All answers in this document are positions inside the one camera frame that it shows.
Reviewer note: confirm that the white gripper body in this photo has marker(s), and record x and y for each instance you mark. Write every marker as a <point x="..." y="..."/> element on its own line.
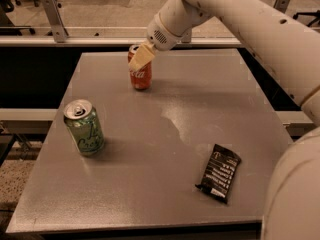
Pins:
<point x="162" y="34"/>

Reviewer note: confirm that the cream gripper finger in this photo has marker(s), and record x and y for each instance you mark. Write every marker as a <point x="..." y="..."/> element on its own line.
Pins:
<point x="144" y="54"/>

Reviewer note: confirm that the red coke can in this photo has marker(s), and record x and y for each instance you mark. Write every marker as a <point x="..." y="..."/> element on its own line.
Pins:
<point x="141" y="79"/>

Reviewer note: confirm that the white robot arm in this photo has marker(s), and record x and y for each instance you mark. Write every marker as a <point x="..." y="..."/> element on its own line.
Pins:
<point x="290" y="51"/>

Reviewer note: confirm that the green sparkling water can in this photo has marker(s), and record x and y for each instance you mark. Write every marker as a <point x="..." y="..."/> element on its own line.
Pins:
<point x="82" y="122"/>

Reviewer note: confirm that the black rxbar chocolate wrapper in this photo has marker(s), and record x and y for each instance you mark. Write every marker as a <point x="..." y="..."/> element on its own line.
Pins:
<point x="219" y="173"/>

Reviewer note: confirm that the middle metal railing bracket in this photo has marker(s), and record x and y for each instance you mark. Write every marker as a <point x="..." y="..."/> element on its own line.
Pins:
<point x="187" y="36"/>

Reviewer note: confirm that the metal railing bracket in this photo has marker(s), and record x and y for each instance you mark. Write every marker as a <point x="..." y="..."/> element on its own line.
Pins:
<point x="281" y="5"/>
<point x="57" y="28"/>
<point x="187" y="36"/>

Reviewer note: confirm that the left metal railing bracket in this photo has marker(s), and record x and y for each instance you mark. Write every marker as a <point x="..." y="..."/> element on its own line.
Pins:
<point x="57" y="28"/>

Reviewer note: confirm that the right metal railing bracket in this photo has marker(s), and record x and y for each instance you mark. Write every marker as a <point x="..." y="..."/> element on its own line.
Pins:
<point x="281" y="5"/>

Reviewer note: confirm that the metal railing base rail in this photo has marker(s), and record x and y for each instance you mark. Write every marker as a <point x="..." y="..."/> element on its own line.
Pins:
<point x="48" y="41"/>

